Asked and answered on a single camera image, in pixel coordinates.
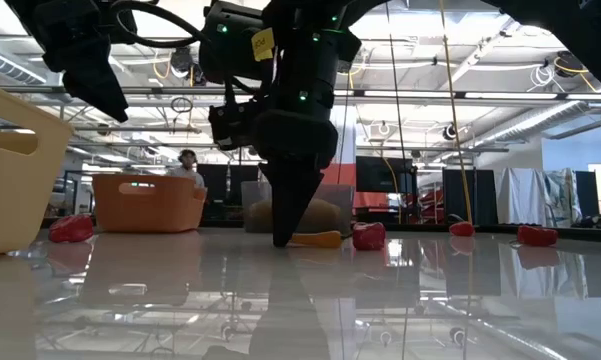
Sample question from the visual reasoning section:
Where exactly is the person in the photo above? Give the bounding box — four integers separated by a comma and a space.
167, 148, 206, 189

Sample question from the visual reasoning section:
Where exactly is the yellow label sticker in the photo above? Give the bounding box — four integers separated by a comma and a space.
251, 27, 276, 62

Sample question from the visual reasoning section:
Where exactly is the patterned hanging cloth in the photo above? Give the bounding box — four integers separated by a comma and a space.
544, 167, 584, 230

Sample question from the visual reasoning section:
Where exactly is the orange plastic basket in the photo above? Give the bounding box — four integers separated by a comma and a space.
91, 173, 209, 234

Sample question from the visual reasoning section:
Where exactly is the red strawberry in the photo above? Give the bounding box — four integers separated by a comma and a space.
517, 224, 560, 248
352, 221, 387, 252
48, 214, 95, 244
448, 221, 476, 238

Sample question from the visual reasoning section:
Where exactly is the black partition panel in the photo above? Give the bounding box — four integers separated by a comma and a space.
442, 168, 497, 226
574, 170, 601, 230
195, 163, 260, 229

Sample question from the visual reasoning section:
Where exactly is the black monitor screen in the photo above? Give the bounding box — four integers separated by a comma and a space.
355, 155, 415, 195

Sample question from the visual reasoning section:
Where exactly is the black hanging cable coil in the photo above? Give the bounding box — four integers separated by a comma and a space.
169, 96, 195, 115

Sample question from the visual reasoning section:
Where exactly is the long black cable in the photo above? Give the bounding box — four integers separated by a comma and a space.
383, 2, 408, 227

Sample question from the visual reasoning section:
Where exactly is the orange carrot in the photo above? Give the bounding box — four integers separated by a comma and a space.
289, 230, 343, 250

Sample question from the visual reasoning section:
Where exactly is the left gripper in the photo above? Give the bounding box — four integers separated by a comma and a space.
39, 0, 141, 124

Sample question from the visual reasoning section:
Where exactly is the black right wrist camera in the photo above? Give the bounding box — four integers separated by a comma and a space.
208, 97, 261, 152

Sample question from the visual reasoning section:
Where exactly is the silver ceiling duct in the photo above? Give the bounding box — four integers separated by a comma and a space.
472, 99, 601, 151

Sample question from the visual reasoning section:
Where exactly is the long ceiling light rail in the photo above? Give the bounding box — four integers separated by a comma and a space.
0, 84, 601, 101

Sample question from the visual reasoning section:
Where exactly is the thin black hanging cable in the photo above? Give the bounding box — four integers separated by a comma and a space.
336, 72, 352, 186

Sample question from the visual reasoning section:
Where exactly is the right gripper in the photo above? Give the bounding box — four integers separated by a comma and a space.
253, 29, 364, 249

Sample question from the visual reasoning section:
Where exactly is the yellow cable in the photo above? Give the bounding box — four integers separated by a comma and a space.
439, 0, 475, 225

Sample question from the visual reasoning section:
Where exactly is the yellow plastic basket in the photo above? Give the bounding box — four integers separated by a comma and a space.
0, 78, 75, 256

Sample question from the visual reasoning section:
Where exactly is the white hanging cloth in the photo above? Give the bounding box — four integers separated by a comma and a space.
496, 167, 551, 227

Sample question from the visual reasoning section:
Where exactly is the grey plastic basket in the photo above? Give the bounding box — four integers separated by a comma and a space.
240, 180, 355, 234

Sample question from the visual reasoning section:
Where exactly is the white pillar red band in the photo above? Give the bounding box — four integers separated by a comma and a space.
327, 102, 357, 189

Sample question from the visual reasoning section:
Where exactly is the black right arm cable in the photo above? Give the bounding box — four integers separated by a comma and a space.
107, 0, 209, 51

